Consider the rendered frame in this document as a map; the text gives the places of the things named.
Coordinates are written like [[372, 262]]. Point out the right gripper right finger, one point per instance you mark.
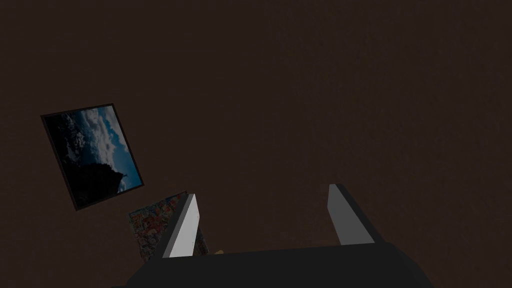
[[351, 224]]

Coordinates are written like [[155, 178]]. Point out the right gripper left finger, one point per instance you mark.
[[184, 232]]

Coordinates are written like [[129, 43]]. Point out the colourful patterned picture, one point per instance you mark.
[[152, 230]]

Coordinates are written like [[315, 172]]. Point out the framed sky and clouds picture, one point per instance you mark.
[[92, 154]]

